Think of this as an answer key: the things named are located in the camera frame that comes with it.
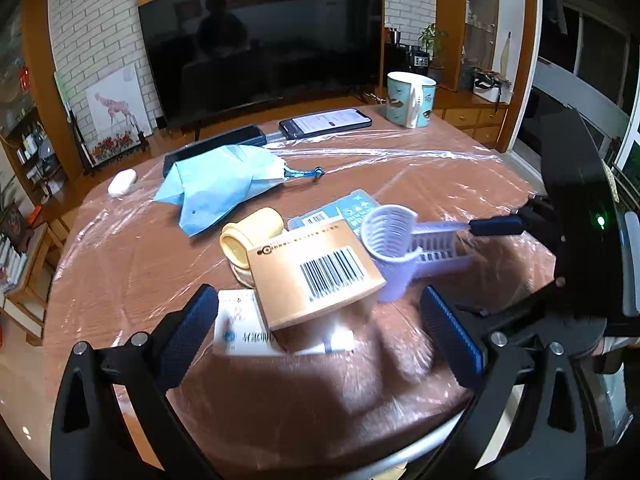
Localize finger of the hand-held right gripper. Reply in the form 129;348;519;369
467;192;565;261
452;275;568;323

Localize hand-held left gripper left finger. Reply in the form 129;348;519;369
50;284;221;480

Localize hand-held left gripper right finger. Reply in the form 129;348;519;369
419;285;591;480

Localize white cardboard box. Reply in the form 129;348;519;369
212;289;356;357

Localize lavender plastic hair roller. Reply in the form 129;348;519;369
360;204;476;304

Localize tan cardboard box with barcode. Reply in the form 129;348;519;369
246;217;388;332

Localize yellow plastic cup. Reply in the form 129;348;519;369
220;207;286;270

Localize blue face mask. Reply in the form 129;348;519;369
152;144;296;237

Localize wooden drawer cabinet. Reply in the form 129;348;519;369
434;91;512;152

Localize white basket with glasses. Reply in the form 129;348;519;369
472;66;514;104

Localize white and teal mug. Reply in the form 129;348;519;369
386;71;437;129

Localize black coffee machine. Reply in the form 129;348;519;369
407;45;432;74

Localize potted green plant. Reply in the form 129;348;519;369
419;24;449;69

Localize row of books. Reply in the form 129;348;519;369
0;236;29;295

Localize dark rectangular case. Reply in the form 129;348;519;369
162;126;267;178

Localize black smartphone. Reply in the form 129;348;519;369
278;108;373;139

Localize white animal painting canvas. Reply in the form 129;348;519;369
85;64;152;163

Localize wooden shelf with bottles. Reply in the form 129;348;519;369
0;105;72;221

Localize black flat-screen television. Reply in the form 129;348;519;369
137;0;385;128

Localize blue lanyard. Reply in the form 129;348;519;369
284;165;326;182

